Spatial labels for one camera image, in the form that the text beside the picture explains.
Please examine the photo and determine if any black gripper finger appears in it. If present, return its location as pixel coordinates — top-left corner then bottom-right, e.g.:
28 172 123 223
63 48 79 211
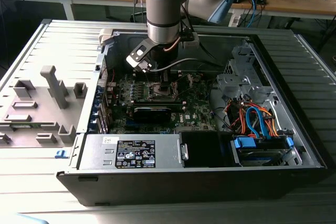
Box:
159 69 172 97

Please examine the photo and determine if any metal socket cover frame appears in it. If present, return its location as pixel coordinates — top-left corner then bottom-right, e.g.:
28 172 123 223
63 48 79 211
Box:
173 74 197 97

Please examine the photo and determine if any CPU socket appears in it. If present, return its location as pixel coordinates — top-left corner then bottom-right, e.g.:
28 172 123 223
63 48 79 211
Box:
148 81 182 101

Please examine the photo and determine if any black graphics card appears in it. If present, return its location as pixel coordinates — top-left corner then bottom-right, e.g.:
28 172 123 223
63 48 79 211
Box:
132 105 173 125

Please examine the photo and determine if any green motherboard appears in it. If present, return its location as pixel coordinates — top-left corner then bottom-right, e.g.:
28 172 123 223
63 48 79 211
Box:
106 69 219 134

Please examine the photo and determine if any silver metal drive cage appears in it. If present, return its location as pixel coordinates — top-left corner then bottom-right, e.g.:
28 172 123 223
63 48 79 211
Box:
215 45 276 104

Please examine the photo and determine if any white power strip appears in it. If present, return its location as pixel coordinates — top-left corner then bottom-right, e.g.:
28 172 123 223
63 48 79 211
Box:
228 14 242 27

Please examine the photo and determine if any hard disk in blue carrier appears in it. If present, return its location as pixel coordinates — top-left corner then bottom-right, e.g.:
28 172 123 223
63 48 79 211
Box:
230 135 295 167

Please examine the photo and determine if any grey power supply unit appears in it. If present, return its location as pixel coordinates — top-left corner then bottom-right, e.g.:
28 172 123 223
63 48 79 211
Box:
76 133 190 171

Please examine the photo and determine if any black open PC case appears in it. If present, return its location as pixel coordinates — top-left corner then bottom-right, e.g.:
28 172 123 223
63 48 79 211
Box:
56 27 329 208

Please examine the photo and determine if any grey plastic parts rack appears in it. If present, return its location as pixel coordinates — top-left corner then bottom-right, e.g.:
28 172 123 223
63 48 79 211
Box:
0 65 89 149

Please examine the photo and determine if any pale blue object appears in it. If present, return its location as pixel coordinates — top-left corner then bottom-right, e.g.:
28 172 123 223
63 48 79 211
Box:
15 212 49 224

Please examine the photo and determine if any black camera cable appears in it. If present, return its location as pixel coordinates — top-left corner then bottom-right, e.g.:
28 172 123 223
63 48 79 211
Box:
145 47 226 74

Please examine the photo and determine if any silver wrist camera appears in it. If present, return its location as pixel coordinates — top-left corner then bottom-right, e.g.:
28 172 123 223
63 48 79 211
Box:
125 38 154 72

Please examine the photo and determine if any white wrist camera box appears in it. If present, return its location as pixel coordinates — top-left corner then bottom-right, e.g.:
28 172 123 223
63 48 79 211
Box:
182 31 200 49

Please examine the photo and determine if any expansion slot bracket panel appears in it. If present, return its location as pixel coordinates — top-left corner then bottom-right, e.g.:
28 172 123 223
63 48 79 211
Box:
89 56 111 134

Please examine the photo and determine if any blue flat wire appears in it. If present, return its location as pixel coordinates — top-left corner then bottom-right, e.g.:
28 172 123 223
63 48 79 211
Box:
245 104 271 141

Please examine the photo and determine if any orange wire bundle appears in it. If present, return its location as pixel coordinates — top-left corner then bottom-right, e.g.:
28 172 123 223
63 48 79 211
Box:
225 100 279 137

